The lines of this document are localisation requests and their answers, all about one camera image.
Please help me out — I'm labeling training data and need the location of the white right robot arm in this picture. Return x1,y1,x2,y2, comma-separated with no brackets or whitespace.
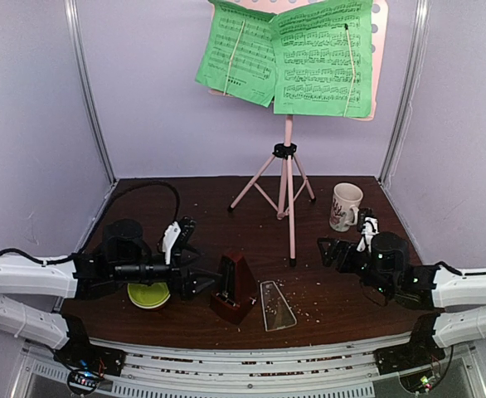
317,232,486,366

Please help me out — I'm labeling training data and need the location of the green sheet music page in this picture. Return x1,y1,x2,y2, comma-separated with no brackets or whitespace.
196,1,275,107
270,1,372,119

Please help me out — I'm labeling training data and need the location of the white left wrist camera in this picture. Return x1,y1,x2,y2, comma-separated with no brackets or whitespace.
158,216,199,265

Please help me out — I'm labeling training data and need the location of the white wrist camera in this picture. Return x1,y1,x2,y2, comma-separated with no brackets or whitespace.
158,216,199,265
357,207,379,252

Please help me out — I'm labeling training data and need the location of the right aluminium frame post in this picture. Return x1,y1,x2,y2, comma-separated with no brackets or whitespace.
379,0,431,189

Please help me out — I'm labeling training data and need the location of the clear plastic metronome cover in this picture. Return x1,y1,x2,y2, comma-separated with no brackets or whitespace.
260,280,298,332

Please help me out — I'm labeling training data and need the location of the green sheet music left page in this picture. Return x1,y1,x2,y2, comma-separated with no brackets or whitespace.
196,1,275,107

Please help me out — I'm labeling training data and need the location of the pink music stand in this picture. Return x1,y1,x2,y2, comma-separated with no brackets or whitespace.
227,0,389,267

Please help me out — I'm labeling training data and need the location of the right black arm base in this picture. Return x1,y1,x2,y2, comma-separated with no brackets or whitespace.
374,313,445,375

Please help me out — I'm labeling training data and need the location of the green sheet music right page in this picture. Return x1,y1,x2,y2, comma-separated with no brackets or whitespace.
270,1,372,119

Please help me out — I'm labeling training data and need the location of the left aluminium frame post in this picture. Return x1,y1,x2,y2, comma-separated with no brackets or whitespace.
64,0,117,185

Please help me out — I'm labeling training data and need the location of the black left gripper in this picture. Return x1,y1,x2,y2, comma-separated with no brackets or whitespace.
112,244,221,301

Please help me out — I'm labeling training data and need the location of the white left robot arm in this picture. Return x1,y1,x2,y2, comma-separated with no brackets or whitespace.
0,217,221,368

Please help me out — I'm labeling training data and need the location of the white floral ceramic mug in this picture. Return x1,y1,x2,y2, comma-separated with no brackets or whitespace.
328,182,363,232

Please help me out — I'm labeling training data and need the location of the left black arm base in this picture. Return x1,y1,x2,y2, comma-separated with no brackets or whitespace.
55,315,126,376

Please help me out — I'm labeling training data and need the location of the aluminium frame post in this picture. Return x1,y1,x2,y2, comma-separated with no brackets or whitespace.
379,0,431,189
64,0,117,185

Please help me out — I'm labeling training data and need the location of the black braided left cable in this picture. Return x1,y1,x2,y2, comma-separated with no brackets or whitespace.
0,180,182,266

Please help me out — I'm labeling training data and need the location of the brown wooden metronome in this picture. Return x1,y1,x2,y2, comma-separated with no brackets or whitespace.
210,251,258,325

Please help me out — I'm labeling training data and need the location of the green plastic bowl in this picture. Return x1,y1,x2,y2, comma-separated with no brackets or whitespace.
127,283,171,309

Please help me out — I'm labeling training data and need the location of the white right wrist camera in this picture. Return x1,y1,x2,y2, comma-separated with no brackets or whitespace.
357,207,379,252

